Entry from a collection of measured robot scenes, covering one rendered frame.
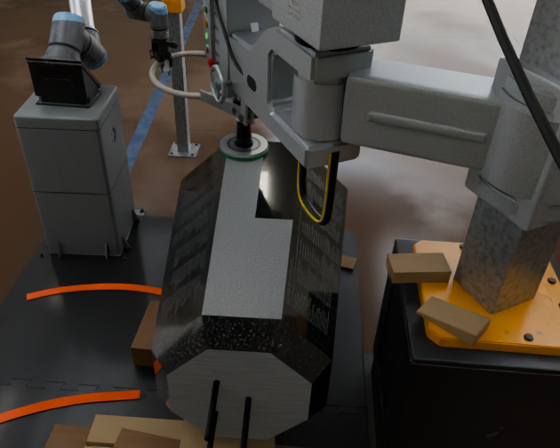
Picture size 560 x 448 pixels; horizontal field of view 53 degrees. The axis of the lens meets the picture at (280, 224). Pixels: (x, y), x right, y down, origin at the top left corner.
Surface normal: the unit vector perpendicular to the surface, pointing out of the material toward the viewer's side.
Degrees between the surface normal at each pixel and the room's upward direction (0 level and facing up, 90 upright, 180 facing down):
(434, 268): 0
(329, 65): 90
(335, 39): 90
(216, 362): 90
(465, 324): 11
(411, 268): 0
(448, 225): 0
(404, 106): 90
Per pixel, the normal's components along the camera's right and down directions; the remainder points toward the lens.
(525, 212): -0.90, 0.24
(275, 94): 0.42, 0.56
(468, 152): -0.34, 0.55
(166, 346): -0.58, -0.15
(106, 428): 0.04, -0.80
